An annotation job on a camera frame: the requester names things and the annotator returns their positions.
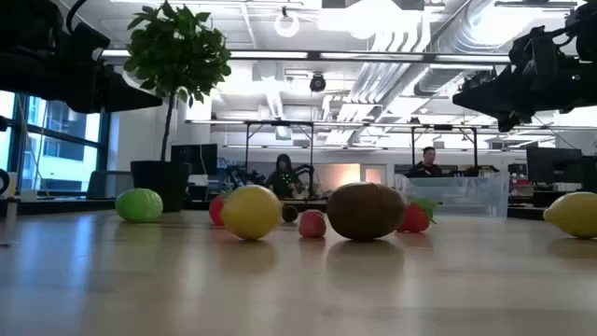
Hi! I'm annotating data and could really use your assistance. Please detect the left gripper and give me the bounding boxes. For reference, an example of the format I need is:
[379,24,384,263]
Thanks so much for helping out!
[0,49,164,115]

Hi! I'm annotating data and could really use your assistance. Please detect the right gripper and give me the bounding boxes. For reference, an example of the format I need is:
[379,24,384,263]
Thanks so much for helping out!
[451,59,597,133]

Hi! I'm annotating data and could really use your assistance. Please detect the green lime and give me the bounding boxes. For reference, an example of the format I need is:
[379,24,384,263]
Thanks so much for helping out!
[115,188,164,224]

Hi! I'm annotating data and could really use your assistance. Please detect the clear plastic tupperware container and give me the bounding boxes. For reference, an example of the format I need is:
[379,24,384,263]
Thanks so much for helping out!
[395,172,510,220]

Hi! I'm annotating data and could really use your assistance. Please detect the red tomato fruit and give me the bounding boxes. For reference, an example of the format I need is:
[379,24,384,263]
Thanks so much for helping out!
[208,189,228,227]

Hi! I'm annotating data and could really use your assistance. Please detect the red strawberry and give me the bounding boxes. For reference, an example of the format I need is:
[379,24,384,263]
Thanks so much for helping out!
[398,195,437,233]

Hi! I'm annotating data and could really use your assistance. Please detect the yellow lemon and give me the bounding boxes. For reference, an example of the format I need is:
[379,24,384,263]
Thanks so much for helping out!
[543,191,597,240]
[221,184,283,241]

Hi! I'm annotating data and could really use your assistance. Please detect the brown kiwi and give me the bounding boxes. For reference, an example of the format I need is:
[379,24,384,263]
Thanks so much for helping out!
[326,182,407,242]

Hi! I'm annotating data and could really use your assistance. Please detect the green potted plant black pot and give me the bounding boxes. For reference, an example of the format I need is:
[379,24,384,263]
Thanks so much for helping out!
[123,0,233,214]

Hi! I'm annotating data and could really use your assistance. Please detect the large glass window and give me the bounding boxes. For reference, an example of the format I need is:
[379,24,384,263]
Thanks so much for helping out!
[0,91,111,195]

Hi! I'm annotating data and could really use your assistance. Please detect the black computer monitor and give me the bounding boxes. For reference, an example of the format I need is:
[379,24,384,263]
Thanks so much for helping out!
[170,143,218,176]
[526,147,583,184]

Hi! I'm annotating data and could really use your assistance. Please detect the grey chair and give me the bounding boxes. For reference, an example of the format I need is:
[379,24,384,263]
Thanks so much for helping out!
[86,170,135,201]

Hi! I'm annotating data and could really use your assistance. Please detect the person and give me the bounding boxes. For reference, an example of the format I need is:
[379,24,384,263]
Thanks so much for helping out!
[264,153,305,200]
[404,146,444,179]

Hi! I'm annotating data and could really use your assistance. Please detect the overhead light bar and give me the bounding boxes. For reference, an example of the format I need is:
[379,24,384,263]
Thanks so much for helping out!
[100,49,512,65]

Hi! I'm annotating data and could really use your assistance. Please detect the black workstation frame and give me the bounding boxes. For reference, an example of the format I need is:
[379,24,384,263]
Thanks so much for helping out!
[410,123,480,170]
[242,119,316,188]

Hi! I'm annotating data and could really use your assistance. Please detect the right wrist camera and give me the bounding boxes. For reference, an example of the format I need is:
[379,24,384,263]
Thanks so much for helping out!
[507,25,561,78]

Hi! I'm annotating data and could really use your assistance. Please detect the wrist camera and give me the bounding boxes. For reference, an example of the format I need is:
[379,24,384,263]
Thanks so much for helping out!
[62,21,112,62]
[507,25,561,78]

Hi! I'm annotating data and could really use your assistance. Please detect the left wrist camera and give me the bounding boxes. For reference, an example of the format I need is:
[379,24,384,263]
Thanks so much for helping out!
[62,21,112,62]

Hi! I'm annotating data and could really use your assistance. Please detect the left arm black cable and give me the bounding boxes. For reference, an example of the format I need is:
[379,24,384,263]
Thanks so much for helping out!
[64,0,90,34]

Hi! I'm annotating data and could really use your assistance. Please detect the white ring lamp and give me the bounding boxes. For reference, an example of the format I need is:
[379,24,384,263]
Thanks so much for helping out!
[273,9,300,39]

